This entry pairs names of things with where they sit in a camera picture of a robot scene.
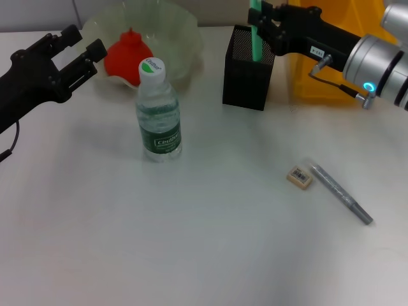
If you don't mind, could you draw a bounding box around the beige eraser with barcode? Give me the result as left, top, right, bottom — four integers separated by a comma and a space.
286, 164, 314, 191

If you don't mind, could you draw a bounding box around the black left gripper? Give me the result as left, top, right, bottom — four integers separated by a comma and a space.
0, 24, 108, 135

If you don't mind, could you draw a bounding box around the clear green-label water bottle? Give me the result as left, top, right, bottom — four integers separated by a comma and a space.
135, 57, 184, 164

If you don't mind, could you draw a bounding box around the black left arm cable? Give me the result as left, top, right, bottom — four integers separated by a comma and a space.
0, 119, 21, 164

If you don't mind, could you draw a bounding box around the yellow plastic bin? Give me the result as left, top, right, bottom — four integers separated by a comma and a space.
284, 0, 396, 105

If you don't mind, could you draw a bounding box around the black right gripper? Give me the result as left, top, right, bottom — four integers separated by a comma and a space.
247, 0, 363, 73

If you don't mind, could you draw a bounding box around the red-orange toy orange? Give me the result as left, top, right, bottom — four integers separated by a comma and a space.
103, 27, 154, 87

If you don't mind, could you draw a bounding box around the silver grey marker pen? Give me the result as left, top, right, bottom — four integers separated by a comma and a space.
309, 163, 374, 226

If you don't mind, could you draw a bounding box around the black mesh pen holder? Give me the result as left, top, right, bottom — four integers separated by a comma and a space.
222, 24, 281, 112

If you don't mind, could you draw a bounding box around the grey right arm cable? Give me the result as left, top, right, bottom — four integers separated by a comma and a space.
307, 53, 374, 110

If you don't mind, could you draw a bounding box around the clear glass fruit plate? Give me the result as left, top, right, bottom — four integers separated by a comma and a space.
82, 0, 205, 94

